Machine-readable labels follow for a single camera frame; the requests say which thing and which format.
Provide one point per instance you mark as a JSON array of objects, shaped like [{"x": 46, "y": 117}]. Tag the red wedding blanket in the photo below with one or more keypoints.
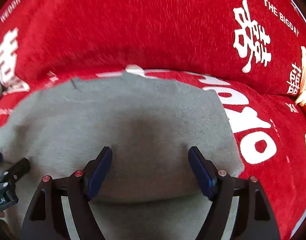
[{"x": 248, "y": 51}]

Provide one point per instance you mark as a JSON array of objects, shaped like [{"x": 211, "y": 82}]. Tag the grey knitted sweater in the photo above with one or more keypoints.
[{"x": 150, "y": 191}]

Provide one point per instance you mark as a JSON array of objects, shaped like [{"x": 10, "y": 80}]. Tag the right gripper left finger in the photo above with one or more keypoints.
[{"x": 45, "y": 217}]

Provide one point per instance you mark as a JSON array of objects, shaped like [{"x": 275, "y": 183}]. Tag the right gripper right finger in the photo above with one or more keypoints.
[{"x": 254, "y": 218}]

